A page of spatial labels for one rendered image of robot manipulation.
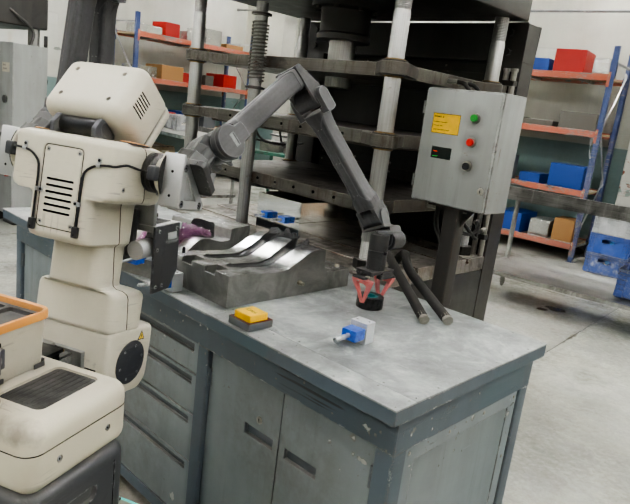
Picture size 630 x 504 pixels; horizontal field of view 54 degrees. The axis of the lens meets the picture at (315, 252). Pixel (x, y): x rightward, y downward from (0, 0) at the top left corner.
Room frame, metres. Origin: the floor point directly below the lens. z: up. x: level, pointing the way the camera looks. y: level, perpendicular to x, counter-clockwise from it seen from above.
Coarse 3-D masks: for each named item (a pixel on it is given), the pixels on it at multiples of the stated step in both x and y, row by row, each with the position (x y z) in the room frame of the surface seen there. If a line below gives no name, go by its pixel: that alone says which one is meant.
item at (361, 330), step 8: (352, 320) 1.47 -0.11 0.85; (360, 320) 1.47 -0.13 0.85; (368, 320) 1.48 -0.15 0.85; (344, 328) 1.44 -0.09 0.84; (352, 328) 1.44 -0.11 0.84; (360, 328) 1.45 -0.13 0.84; (368, 328) 1.45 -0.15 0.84; (344, 336) 1.41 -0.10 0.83; (352, 336) 1.42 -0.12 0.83; (360, 336) 1.43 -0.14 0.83; (368, 336) 1.45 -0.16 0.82
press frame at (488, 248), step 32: (384, 32) 3.29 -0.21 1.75; (416, 32) 3.16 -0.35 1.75; (448, 32) 3.04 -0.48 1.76; (480, 32) 2.93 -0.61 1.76; (512, 32) 2.81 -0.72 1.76; (416, 64) 3.22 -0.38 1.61; (448, 64) 3.09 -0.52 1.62; (480, 64) 2.98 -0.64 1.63; (512, 64) 2.81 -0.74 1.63; (352, 96) 3.48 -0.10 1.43; (416, 96) 3.20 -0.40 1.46; (416, 128) 3.18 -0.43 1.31; (320, 160) 3.60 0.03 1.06; (416, 160) 3.16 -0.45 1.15; (416, 224) 3.12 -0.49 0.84; (480, 224) 2.79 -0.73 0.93; (480, 256) 2.77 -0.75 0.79; (480, 288) 2.80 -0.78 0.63
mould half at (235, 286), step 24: (288, 240) 1.91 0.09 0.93; (192, 264) 1.70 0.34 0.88; (288, 264) 1.77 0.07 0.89; (312, 264) 1.82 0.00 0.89; (192, 288) 1.69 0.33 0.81; (216, 288) 1.62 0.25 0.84; (240, 288) 1.62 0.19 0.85; (264, 288) 1.68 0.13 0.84; (288, 288) 1.75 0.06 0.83; (312, 288) 1.83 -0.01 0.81
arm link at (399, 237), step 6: (384, 210) 1.76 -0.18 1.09; (384, 216) 1.75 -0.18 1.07; (384, 222) 1.74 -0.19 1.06; (372, 228) 1.76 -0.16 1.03; (378, 228) 1.75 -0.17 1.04; (384, 228) 1.80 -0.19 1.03; (390, 228) 1.80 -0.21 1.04; (396, 228) 1.82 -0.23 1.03; (396, 234) 1.79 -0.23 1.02; (402, 234) 1.82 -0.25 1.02; (396, 240) 1.78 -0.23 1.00; (402, 240) 1.81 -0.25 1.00; (390, 246) 1.78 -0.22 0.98; (396, 246) 1.79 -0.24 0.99; (402, 246) 1.82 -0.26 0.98
